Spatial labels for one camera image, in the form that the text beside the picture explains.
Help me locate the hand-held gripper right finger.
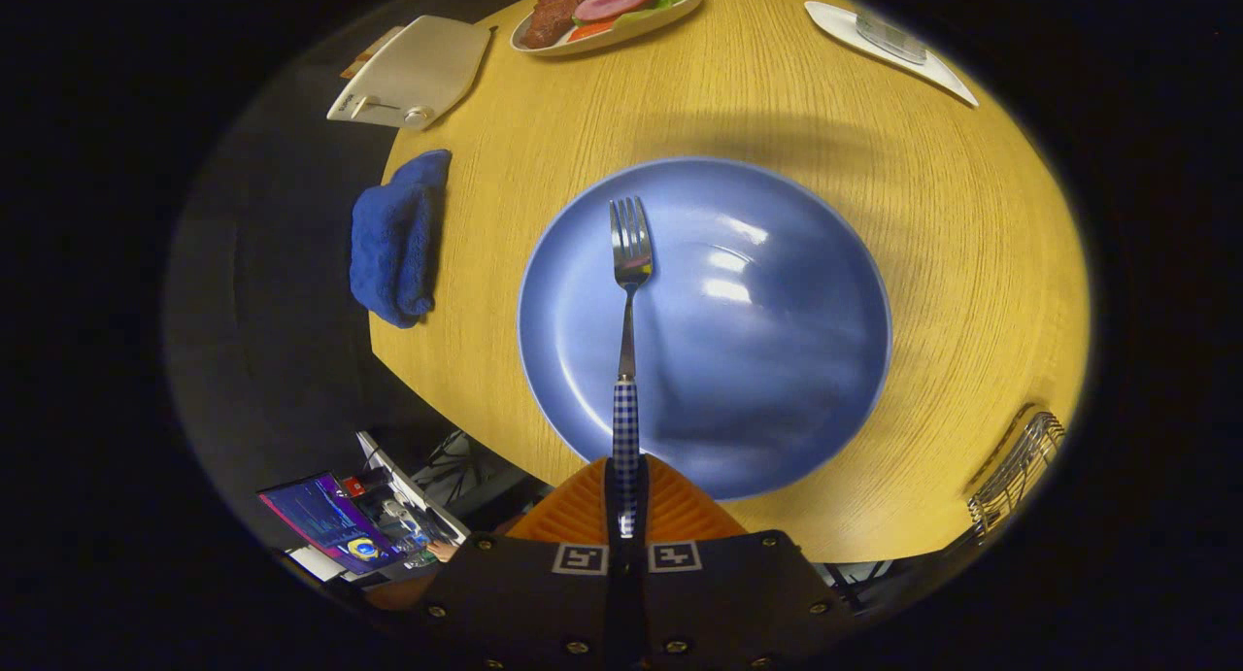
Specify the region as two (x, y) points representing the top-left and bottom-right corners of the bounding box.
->
(626, 454), (857, 671)

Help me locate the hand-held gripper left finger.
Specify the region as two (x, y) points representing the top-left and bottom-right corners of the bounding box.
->
(422, 454), (622, 671)

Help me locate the checked handle metal fork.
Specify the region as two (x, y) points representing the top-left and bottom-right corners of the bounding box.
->
(609, 197), (654, 539)

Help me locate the open laptop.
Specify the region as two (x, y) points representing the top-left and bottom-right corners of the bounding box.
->
(257, 431), (473, 582)

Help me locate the blue round plate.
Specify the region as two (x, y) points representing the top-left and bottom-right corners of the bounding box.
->
(517, 156), (892, 502)

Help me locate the blue folded towel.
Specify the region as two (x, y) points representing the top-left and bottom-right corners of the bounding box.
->
(350, 149), (453, 329)

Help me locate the black backdrop cloth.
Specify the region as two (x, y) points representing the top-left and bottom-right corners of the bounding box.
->
(163, 30), (467, 517)

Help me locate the cream white toaster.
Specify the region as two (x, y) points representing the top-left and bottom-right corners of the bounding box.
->
(326, 15), (493, 131)

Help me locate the brown toast slice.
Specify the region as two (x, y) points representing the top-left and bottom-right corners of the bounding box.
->
(340, 25), (407, 80)

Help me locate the white square coaster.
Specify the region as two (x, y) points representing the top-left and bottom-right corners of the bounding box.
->
(804, 0), (980, 108)

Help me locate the beige round food plate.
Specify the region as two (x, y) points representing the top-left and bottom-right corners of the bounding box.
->
(510, 0), (704, 57)

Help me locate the large brown meat piece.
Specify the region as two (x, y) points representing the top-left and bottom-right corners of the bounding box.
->
(522, 0), (587, 50)

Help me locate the clear plastic drink bottle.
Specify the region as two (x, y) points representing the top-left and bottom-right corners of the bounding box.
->
(855, 9), (931, 67)

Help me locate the pink ham slice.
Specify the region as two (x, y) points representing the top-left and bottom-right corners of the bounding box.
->
(573, 0), (663, 23)

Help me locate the metal wire drainer basket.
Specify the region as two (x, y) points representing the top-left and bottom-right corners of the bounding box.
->
(966, 409), (1066, 542)

